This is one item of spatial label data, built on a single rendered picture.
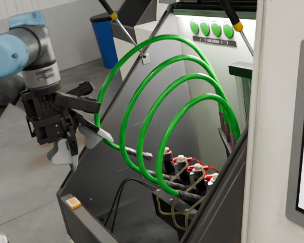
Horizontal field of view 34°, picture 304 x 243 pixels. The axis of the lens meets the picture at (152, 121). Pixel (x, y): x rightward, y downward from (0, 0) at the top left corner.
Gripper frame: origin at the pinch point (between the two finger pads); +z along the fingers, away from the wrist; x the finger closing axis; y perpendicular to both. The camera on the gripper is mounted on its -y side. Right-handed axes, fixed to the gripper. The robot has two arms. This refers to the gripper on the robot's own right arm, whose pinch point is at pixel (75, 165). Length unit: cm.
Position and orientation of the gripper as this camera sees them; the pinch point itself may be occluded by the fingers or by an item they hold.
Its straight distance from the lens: 116.9
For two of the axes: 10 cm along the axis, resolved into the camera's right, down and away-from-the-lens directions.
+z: 1.9, 9.2, 3.3
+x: 4.7, 2.1, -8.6
